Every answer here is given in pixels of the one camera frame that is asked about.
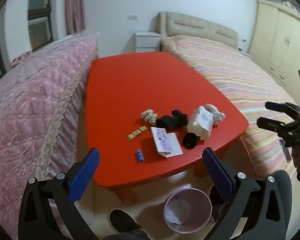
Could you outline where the pastel wrapper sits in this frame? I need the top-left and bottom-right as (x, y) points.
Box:
(140, 109), (157, 125)

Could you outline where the red table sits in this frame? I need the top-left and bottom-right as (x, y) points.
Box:
(86, 52), (249, 207)

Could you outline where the person's black slipper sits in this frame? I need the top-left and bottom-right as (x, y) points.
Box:
(207, 183), (232, 224)
(109, 209), (143, 233)

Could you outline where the white cardboard box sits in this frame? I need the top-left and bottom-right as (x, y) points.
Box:
(186, 106), (215, 140)

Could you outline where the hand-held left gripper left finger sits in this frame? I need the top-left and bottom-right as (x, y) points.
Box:
(18, 148), (100, 240)

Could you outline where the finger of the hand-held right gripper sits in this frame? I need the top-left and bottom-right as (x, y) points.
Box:
(257, 117), (296, 137)
(265, 102), (300, 118)

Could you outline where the red floral pillow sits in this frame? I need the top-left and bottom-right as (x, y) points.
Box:
(10, 51), (33, 68)

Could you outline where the pink waste bin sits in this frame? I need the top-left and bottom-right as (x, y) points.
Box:
(163, 189), (212, 233)

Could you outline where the cream wardrobe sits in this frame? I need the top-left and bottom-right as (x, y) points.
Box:
(249, 0), (300, 88)

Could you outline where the person's right black slipper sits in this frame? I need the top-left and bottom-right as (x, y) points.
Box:
(207, 183), (232, 224)

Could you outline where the dark flat device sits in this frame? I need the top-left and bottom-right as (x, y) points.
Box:
(279, 139), (292, 162)

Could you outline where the pale bedding bundle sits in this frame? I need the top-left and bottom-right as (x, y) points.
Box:
(280, 0), (300, 12)

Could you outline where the pink curtain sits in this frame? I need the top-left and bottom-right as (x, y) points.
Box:
(65, 0), (87, 35)

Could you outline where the person's left black slipper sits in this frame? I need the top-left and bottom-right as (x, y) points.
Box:
(109, 209), (143, 233)

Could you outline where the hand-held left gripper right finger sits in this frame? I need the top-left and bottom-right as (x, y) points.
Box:
(202, 147), (292, 240)

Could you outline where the white nightstand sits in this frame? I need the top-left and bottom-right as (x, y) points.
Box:
(134, 31), (162, 53)

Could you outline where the beige padded headboard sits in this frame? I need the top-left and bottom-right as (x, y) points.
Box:
(157, 12), (239, 49)

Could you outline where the dark framed window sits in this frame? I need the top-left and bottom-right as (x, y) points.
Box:
(0, 0), (53, 85)

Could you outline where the black cloth bundle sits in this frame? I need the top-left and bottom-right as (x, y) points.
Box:
(156, 109), (188, 130)

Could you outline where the pink quilted bed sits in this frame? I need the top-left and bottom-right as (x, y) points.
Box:
(0, 32), (100, 240)

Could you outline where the white tissue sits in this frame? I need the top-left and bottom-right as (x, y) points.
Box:
(205, 103), (226, 126)

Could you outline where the black ring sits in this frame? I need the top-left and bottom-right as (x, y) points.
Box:
(183, 132), (198, 150)

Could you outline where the beige wooden strip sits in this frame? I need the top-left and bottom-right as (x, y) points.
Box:
(127, 126), (148, 142)

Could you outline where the white card with purple print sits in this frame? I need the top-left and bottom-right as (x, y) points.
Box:
(150, 127), (184, 158)

